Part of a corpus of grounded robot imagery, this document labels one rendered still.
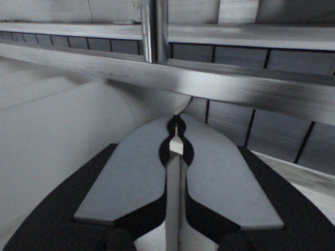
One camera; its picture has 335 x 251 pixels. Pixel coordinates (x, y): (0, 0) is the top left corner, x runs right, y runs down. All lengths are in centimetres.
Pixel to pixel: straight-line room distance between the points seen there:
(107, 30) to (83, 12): 11
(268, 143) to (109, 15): 24
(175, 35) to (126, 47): 6
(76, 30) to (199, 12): 14
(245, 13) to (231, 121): 10
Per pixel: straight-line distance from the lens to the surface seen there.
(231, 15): 21
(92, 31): 25
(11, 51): 20
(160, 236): 39
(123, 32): 21
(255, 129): 17
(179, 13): 23
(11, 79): 20
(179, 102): 15
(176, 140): 16
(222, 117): 17
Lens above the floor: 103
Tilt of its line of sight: 47 degrees down
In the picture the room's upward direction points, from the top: 129 degrees counter-clockwise
